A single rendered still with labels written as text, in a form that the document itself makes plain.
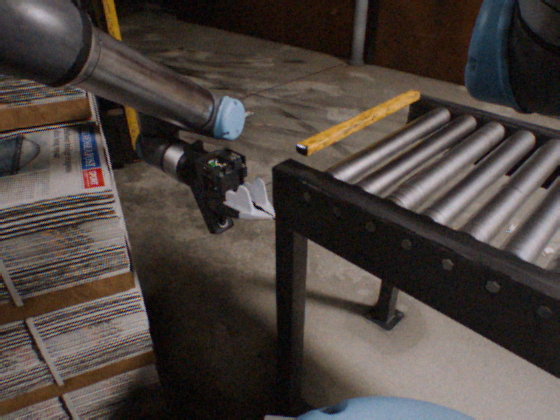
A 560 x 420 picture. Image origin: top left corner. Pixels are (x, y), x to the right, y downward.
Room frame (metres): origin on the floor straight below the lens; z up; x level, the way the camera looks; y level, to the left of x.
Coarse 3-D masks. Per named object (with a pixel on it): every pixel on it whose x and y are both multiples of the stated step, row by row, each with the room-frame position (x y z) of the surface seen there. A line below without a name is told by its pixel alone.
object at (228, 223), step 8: (192, 184) 0.69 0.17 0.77; (200, 192) 0.68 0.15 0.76; (200, 200) 0.67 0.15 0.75; (200, 208) 0.68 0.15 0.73; (208, 208) 0.67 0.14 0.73; (208, 216) 0.66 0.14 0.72; (216, 216) 0.67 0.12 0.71; (224, 216) 0.67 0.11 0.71; (208, 224) 0.66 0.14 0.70; (216, 224) 0.66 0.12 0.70; (224, 224) 0.66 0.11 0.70; (232, 224) 0.68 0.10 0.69; (216, 232) 0.65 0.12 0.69
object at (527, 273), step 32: (288, 160) 0.73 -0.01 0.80; (288, 192) 0.67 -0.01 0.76; (320, 192) 0.62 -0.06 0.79; (352, 192) 0.61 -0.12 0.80; (288, 224) 0.67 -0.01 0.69; (320, 224) 0.62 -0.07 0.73; (352, 224) 0.58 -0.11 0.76; (384, 224) 0.54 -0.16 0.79; (416, 224) 0.52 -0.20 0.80; (352, 256) 0.57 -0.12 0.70; (384, 256) 0.53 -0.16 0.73; (416, 256) 0.50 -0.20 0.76; (448, 256) 0.46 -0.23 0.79; (480, 256) 0.45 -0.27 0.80; (512, 256) 0.45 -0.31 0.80; (416, 288) 0.49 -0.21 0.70; (448, 288) 0.46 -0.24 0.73; (480, 288) 0.43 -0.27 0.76; (512, 288) 0.40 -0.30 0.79; (544, 288) 0.39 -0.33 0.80; (480, 320) 0.42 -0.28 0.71; (512, 320) 0.39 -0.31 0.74; (544, 320) 0.37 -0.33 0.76; (512, 352) 0.38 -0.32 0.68; (544, 352) 0.36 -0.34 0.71
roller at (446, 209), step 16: (512, 144) 0.80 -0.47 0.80; (528, 144) 0.82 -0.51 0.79; (496, 160) 0.73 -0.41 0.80; (512, 160) 0.76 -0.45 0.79; (464, 176) 0.68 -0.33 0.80; (480, 176) 0.67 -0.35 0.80; (496, 176) 0.70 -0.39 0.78; (448, 192) 0.62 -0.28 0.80; (464, 192) 0.62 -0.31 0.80; (480, 192) 0.64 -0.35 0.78; (432, 208) 0.57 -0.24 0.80; (448, 208) 0.57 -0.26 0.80; (464, 208) 0.59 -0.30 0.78; (448, 224) 0.55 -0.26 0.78
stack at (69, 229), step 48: (0, 144) 0.74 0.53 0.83; (48, 144) 0.74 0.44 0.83; (96, 144) 0.74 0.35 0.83; (0, 192) 0.57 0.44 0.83; (48, 192) 0.57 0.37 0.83; (96, 192) 0.58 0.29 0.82; (0, 240) 0.52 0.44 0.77; (48, 240) 0.55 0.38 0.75; (96, 240) 0.57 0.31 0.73; (0, 288) 0.51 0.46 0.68; (48, 288) 0.54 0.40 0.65; (0, 336) 0.50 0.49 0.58; (48, 336) 0.52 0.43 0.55; (96, 336) 0.55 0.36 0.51; (144, 336) 0.59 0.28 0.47; (0, 384) 0.48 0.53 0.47; (48, 384) 0.51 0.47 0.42; (96, 384) 0.54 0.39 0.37; (144, 384) 0.58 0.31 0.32
